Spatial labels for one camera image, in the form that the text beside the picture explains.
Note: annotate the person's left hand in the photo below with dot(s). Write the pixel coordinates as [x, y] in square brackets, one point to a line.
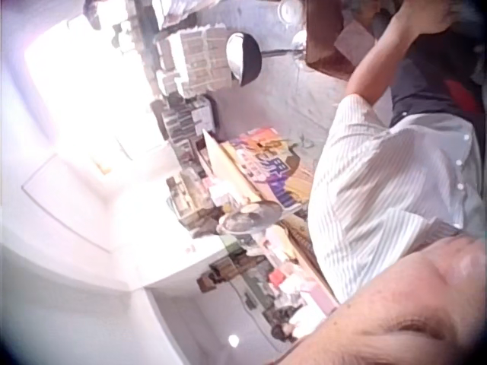
[424, 15]

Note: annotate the person's left fingers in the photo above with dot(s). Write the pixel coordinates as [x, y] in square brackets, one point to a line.
[451, 15]

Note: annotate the person's legs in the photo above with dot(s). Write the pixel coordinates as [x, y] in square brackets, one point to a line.
[426, 76]

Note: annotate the brown cardboard box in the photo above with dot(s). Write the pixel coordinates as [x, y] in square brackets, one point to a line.
[323, 45]

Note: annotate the white round plate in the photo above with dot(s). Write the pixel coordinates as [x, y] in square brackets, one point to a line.
[286, 9]

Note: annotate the black round stool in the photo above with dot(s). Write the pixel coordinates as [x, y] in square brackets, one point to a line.
[243, 57]

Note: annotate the colourful printed poster board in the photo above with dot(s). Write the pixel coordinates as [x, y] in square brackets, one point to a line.
[266, 171]

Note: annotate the stack of pale cartons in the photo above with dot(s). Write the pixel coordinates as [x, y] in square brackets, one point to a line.
[198, 61]

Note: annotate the round metal dish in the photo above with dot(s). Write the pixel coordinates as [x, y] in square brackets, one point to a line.
[249, 218]

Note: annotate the rack of dark small boxes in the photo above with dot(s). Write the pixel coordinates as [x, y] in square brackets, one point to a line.
[182, 121]

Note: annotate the cluttered glass display counter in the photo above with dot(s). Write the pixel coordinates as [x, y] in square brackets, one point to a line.
[258, 273]

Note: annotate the white cabinet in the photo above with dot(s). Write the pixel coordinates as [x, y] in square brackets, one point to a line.
[152, 243]

